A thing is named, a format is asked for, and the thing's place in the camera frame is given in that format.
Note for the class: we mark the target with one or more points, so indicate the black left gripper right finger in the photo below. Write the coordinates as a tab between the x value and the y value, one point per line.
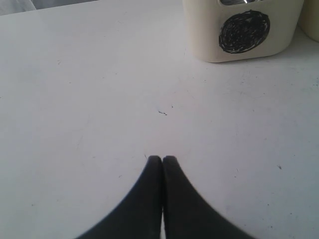
186	214

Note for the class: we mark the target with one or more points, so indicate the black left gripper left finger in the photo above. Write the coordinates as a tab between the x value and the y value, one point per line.
138	215

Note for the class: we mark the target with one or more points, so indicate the stainless steel bowl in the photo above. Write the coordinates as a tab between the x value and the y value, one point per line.
234	2

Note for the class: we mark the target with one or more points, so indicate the cream bin with circle mark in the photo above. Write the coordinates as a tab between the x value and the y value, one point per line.
222	31

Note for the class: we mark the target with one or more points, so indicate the cream bin with triangle mark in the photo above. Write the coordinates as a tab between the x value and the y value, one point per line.
309	19

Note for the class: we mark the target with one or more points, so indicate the white backdrop curtain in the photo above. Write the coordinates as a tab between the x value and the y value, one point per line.
16	6

